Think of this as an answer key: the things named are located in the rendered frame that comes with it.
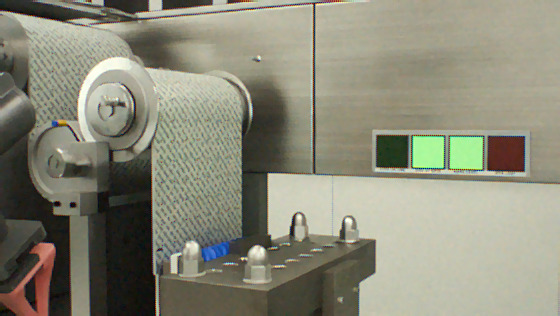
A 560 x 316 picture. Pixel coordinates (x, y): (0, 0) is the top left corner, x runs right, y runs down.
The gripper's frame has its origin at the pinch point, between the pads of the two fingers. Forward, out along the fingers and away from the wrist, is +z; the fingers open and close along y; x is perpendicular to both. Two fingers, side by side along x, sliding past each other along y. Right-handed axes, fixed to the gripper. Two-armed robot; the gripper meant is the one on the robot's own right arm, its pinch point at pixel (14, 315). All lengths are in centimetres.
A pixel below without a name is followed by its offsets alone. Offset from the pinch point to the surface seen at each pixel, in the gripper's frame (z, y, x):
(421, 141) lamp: 15, -30, -58
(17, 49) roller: -9, 29, -44
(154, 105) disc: -3.6, 1.8, -35.9
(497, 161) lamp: 17, -42, -55
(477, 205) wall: 164, -27, -245
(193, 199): 13.3, 0.9, -37.5
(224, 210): 19.9, -0.2, -43.7
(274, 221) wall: 186, 87, -250
